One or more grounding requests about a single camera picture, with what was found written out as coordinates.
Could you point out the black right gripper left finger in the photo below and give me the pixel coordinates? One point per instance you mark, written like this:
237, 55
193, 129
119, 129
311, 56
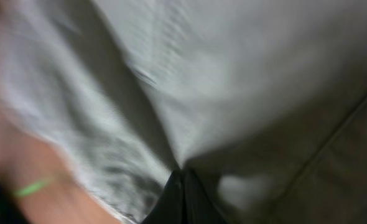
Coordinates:
169, 207

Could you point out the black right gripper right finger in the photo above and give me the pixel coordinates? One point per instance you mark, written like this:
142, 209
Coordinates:
198, 208

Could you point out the khaki grey shorts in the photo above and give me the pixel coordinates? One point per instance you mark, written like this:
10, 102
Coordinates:
266, 101

